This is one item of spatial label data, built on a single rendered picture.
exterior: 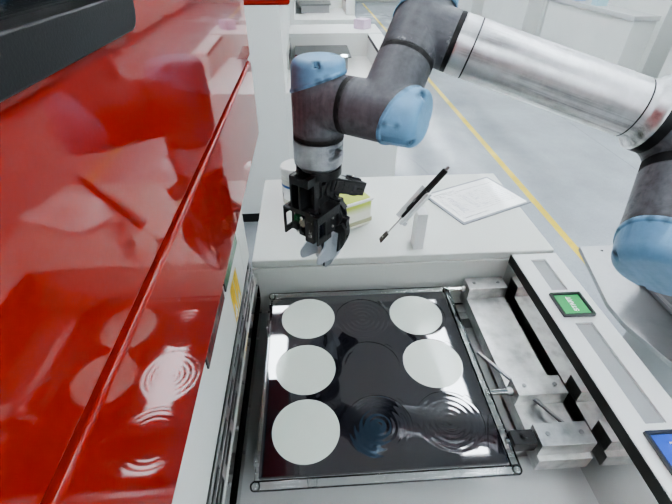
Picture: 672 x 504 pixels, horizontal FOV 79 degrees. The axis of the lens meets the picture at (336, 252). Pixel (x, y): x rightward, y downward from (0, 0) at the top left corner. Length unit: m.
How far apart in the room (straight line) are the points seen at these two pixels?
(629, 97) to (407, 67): 0.27
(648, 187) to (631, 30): 4.54
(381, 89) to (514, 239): 0.52
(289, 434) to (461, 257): 0.48
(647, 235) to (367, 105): 0.36
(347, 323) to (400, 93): 0.43
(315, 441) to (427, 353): 0.25
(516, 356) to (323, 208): 0.44
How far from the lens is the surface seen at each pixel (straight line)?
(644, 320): 1.11
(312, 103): 0.57
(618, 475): 0.74
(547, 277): 0.88
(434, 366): 0.73
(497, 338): 0.83
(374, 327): 0.77
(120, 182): 0.20
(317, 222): 0.62
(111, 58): 0.21
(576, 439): 0.72
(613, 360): 0.78
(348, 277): 0.85
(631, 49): 5.21
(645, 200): 0.62
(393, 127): 0.52
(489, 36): 0.60
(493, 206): 1.04
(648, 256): 0.60
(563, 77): 0.61
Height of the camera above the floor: 1.47
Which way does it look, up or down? 38 degrees down
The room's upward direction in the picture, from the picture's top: straight up
